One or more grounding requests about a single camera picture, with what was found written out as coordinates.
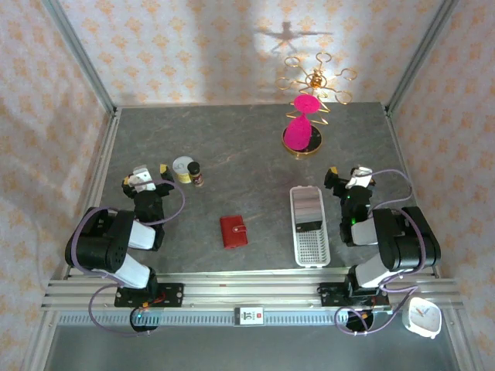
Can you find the dark blue credit card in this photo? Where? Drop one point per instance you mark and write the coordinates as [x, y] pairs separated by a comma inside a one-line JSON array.
[[309, 227]]

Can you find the yellow tin can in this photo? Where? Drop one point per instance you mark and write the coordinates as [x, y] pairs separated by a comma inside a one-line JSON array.
[[181, 168]]

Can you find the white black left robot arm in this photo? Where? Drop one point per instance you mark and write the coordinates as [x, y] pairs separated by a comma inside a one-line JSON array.
[[116, 247]]

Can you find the small black-capped spice bottle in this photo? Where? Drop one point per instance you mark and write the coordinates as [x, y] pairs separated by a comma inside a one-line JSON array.
[[195, 175]]

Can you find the small white label display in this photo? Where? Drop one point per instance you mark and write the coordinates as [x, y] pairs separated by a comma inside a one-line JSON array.
[[249, 316]]

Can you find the aluminium side rail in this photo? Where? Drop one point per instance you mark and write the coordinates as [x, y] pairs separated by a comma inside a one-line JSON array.
[[406, 181], [98, 185]]

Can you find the aluminium front rail frame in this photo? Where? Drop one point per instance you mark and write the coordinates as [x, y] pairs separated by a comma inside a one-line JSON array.
[[251, 290]]

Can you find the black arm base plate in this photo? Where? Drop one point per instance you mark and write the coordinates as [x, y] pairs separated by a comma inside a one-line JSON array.
[[328, 293], [174, 295]]

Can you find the red card holder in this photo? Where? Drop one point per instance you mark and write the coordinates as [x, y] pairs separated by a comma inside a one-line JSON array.
[[233, 232]]

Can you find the white plastic perforated basket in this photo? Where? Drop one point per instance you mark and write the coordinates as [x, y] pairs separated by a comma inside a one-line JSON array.
[[312, 249]]

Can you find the aluminium corner post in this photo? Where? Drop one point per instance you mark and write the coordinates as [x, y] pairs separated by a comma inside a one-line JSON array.
[[77, 54], [421, 54]]

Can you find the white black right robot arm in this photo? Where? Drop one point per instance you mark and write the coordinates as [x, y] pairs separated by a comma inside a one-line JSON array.
[[402, 239]]

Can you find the white alarm clock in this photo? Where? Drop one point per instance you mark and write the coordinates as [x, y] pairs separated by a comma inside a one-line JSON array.
[[422, 317]]

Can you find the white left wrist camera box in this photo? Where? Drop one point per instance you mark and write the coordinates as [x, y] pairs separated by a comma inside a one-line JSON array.
[[141, 179]]

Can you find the credit card stack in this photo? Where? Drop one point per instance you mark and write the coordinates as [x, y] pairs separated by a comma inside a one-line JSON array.
[[306, 205]]

